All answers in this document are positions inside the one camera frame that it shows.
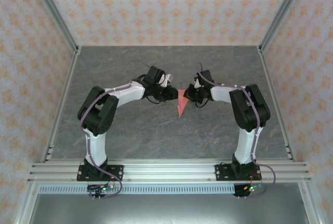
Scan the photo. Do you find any aluminium mounting rail beam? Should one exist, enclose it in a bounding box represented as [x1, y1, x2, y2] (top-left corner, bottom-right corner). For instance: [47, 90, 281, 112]
[27, 159, 312, 183]

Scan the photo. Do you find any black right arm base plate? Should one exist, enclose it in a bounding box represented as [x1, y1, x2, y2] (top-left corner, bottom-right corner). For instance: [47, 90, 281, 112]
[215, 164, 262, 182]

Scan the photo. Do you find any aluminium frame post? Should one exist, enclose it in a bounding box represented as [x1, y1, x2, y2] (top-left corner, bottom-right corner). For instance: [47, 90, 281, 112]
[28, 0, 80, 53]
[257, 0, 310, 53]

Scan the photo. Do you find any aluminium table edge rail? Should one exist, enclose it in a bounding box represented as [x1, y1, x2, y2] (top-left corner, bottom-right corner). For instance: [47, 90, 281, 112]
[257, 46, 297, 162]
[40, 46, 82, 164]

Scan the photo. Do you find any pink square paper sheet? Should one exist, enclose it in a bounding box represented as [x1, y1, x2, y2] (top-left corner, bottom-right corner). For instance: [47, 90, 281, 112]
[176, 88, 189, 119]

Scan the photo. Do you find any aluminium frame bar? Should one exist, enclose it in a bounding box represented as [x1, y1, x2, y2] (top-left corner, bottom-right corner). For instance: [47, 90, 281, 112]
[298, 182, 322, 224]
[14, 182, 40, 224]

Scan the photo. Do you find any grey slotted cable duct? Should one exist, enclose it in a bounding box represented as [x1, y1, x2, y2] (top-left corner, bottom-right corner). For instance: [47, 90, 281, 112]
[38, 185, 236, 195]

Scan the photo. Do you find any thin black right gripper cable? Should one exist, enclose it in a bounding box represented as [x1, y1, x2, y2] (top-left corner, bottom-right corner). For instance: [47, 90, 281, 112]
[194, 98, 209, 108]

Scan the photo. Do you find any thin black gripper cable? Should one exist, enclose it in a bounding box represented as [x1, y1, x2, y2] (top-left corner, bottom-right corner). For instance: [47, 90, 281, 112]
[194, 98, 209, 108]
[147, 96, 167, 104]

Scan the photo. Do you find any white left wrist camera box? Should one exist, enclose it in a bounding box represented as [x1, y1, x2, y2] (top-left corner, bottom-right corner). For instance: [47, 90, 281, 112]
[160, 73, 174, 89]

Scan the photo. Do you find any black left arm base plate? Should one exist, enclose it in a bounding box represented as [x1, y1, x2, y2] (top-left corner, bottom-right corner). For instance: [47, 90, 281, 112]
[76, 165, 124, 182]

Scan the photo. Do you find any thin black left gripper cable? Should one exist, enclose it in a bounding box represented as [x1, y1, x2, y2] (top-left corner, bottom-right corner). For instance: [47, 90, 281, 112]
[147, 96, 167, 104]

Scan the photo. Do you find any grey metal sheet shelf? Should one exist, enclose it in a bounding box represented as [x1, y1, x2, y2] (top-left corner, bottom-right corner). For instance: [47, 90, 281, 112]
[28, 194, 310, 224]

